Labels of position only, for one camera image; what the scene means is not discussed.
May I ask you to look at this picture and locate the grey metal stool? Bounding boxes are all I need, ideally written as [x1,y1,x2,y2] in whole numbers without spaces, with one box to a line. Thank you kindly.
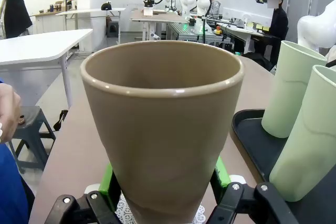
[9,105,57,174]

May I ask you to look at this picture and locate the pale green tall cup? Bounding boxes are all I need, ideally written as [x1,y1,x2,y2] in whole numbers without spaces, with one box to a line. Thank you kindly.
[269,65,336,202]
[261,40,328,139]

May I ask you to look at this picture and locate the brown tall cup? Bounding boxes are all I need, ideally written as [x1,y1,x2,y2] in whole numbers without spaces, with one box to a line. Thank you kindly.
[80,39,245,224]

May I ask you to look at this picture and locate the black plastic tray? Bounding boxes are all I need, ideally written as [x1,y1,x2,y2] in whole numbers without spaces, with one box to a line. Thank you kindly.
[230,108,336,224]

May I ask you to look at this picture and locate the wooden top work table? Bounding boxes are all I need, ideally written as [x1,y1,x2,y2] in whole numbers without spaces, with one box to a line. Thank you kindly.
[130,8,190,41]

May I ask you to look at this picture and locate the person's right hand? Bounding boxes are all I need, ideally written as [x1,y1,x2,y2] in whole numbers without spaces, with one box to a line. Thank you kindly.
[0,82,22,144]

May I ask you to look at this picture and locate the large white table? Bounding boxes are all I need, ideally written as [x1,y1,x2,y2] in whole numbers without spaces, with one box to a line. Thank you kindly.
[0,28,94,109]

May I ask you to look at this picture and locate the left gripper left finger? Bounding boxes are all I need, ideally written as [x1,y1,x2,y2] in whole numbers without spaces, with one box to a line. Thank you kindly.
[44,163,123,224]

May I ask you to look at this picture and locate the person in blue shirt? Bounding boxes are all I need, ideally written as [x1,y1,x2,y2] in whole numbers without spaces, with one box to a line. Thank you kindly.
[0,140,35,224]

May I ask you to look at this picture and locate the seated person in grey sweater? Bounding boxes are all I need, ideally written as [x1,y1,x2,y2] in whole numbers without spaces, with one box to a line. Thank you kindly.
[208,0,223,16]

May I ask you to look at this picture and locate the white desk with thin legs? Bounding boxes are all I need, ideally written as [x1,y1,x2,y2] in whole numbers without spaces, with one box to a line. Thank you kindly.
[56,7,127,44]

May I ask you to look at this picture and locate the white lace paper coaster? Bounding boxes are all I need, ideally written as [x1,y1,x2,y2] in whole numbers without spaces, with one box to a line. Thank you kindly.
[114,195,206,224]

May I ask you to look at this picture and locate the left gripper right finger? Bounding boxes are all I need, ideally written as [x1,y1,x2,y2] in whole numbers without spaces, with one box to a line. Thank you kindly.
[207,155,300,224]

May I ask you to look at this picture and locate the seated person in black clothes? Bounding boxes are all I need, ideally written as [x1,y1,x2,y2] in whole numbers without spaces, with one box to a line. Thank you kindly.
[262,0,289,65]

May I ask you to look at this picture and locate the small black floor item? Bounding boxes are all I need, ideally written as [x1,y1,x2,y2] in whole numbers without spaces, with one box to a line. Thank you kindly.
[53,109,69,132]

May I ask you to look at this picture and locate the person in long black coat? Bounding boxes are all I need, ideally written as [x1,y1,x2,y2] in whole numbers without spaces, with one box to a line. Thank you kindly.
[0,0,34,39]

